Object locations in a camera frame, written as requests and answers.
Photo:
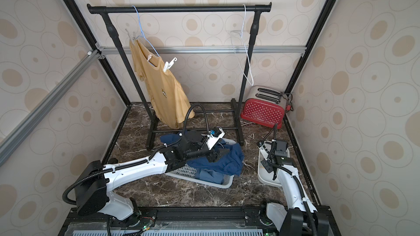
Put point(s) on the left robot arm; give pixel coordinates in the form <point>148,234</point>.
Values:
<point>93,191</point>

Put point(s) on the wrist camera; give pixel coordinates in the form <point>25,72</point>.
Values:
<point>281,147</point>
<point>214,136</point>

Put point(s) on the red toaster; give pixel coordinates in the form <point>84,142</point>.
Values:
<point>266,106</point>

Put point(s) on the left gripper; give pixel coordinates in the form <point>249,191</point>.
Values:
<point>215,155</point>

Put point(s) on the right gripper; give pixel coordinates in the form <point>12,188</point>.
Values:
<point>267,164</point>

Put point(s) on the tan yellow t-shirt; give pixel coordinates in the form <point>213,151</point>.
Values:
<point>166,94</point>

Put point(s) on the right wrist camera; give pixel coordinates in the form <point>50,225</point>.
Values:
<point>281,147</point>

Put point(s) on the slate blue t-shirt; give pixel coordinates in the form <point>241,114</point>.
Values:
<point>209,175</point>

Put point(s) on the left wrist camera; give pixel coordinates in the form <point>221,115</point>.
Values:
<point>214,136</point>

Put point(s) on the light blue left hanger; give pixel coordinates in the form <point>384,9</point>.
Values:
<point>142,32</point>

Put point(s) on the white plastic basket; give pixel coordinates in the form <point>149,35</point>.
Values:
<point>188,173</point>

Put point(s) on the white plastic bin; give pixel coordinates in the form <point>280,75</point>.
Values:
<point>266,172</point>

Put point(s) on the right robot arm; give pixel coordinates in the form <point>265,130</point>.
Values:
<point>278,169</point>

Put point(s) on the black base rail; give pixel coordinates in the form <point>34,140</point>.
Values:
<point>247,220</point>

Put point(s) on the black clothes rack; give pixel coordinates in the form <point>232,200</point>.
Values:
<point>236,106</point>

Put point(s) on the white clothespin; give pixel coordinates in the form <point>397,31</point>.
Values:
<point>168,65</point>

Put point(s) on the clear grey clothespin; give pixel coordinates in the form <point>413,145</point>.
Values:
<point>132,35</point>

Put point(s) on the dark blue t-shirt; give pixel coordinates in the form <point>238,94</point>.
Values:
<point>226,160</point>

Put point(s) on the white wire hanger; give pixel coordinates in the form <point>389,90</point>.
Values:
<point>249,75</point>

